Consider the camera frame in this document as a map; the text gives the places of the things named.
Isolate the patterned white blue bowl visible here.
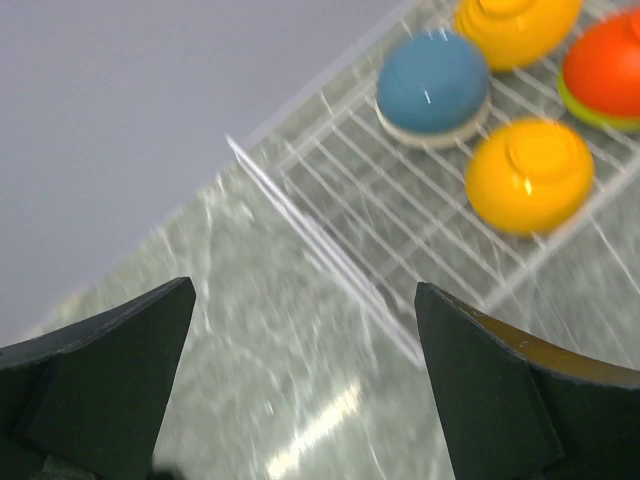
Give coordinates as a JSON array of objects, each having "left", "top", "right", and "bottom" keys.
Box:
[{"left": 374, "top": 94, "right": 492, "bottom": 150}]

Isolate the red orange bowl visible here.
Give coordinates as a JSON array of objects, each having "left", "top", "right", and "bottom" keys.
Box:
[{"left": 561, "top": 6, "right": 639, "bottom": 119}]

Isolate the lime green bowl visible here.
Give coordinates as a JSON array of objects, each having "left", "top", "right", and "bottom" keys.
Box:
[{"left": 556, "top": 73, "right": 639, "bottom": 132}]

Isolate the dark blue bowl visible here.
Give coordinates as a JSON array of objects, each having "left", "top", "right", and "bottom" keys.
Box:
[{"left": 376, "top": 29, "right": 490, "bottom": 134}]

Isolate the white wire dish rack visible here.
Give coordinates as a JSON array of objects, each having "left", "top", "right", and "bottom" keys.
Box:
[{"left": 224, "top": 0, "right": 640, "bottom": 369}]

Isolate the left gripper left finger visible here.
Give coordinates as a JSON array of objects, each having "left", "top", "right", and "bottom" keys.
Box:
[{"left": 1, "top": 277, "right": 196, "bottom": 479}]

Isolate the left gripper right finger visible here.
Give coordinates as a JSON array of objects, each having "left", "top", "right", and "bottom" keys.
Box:
[{"left": 414, "top": 282, "right": 639, "bottom": 479}]

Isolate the large orange bowl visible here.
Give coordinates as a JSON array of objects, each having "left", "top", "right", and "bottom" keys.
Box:
[{"left": 453, "top": 0, "right": 583, "bottom": 73}]

